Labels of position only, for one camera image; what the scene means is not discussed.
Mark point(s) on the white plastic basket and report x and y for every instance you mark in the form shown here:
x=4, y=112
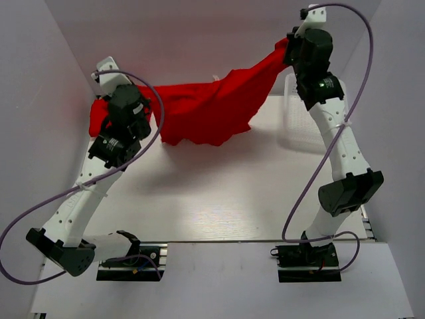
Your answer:
x=309, y=130

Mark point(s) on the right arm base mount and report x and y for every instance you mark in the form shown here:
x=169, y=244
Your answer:
x=305, y=264

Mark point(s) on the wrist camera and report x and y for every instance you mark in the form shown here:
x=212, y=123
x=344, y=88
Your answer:
x=109, y=81
x=312, y=19

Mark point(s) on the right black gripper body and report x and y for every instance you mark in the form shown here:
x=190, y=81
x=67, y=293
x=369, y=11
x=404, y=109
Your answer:
x=291, y=52

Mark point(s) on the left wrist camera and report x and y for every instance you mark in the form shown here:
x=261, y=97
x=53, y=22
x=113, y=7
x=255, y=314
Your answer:
x=109, y=81

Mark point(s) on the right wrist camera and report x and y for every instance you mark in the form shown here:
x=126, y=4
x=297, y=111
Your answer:
x=312, y=19

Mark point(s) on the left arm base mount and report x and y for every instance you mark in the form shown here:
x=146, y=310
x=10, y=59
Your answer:
x=148, y=266

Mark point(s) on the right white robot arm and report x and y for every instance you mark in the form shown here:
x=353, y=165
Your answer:
x=354, y=182

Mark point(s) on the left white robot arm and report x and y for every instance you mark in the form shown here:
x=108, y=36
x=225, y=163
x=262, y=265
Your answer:
x=61, y=239

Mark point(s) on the red t shirt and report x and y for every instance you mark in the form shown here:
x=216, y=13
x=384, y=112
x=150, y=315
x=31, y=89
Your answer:
x=212, y=112

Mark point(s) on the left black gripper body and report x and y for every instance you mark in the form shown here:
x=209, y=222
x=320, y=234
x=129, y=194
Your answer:
x=145, y=128

